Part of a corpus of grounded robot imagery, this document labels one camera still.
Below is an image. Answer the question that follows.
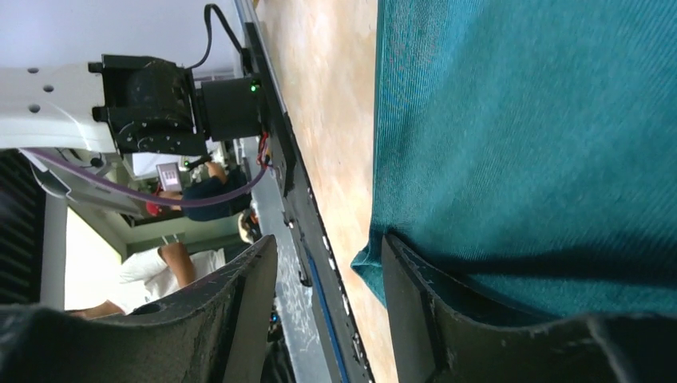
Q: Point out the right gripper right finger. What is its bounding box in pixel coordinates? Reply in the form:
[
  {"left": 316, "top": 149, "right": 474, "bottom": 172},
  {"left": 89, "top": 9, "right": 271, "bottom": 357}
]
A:
[{"left": 382, "top": 235, "right": 676, "bottom": 382}]

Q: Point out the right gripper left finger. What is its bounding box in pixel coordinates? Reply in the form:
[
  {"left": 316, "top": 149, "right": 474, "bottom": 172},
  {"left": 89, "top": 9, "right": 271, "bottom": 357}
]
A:
[{"left": 1, "top": 235, "right": 278, "bottom": 382}]

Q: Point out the teal cloth napkin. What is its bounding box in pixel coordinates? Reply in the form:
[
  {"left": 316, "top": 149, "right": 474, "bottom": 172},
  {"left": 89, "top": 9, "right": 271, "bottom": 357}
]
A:
[{"left": 351, "top": 1, "right": 676, "bottom": 318}]

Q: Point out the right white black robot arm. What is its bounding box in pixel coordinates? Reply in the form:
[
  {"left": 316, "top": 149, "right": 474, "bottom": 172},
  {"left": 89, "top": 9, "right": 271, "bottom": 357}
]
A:
[{"left": 1, "top": 55, "right": 676, "bottom": 382}]

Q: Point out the person in white shirt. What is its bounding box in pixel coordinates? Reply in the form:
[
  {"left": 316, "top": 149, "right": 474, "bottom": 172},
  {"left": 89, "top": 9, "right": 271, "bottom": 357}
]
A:
[{"left": 67, "top": 243, "right": 227, "bottom": 319}]

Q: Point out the person in dark shirt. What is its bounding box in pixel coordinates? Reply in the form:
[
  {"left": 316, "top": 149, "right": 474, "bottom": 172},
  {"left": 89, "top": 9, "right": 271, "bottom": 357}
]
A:
[{"left": 145, "top": 161, "right": 252, "bottom": 222}]

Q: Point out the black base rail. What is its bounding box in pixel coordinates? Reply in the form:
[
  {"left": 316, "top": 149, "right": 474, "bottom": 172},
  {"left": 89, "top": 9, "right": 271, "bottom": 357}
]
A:
[{"left": 235, "top": 1, "right": 374, "bottom": 382}]

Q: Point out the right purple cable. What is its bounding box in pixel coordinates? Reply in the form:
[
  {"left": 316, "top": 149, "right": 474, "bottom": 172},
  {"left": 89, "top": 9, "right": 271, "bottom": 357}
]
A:
[{"left": 21, "top": 148, "right": 268, "bottom": 209}]

